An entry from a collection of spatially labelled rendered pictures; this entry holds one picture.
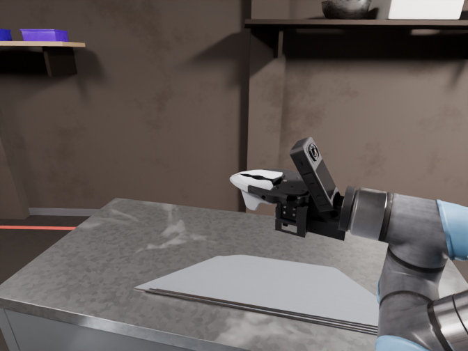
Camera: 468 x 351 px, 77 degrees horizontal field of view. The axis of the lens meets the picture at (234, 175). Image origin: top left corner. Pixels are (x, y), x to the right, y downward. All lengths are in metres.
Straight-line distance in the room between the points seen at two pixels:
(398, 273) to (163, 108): 2.65
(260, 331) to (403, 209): 0.47
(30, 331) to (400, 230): 0.96
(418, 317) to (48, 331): 0.89
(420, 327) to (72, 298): 0.81
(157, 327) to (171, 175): 2.42
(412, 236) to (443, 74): 2.92
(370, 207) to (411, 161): 2.97
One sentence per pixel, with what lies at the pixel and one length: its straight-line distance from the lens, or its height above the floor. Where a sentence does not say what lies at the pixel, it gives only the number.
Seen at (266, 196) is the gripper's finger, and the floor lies 1.45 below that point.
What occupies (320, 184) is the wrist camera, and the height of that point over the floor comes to 1.48.
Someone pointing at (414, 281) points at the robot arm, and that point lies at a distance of 0.50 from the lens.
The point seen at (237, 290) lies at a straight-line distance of 0.85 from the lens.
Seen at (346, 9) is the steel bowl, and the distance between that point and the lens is 2.47.
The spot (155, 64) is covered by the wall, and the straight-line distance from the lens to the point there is 2.91.
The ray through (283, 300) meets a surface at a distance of 0.84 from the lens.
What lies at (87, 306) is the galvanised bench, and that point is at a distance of 0.92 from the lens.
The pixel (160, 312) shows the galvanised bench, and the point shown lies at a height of 1.05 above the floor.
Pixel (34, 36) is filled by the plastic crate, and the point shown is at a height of 1.76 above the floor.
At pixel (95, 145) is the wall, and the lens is 3.27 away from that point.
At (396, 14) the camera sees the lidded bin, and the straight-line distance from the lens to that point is 2.54.
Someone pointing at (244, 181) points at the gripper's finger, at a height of 1.46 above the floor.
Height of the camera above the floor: 1.66
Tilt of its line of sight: 22 degrees down
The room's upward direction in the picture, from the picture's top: straight up
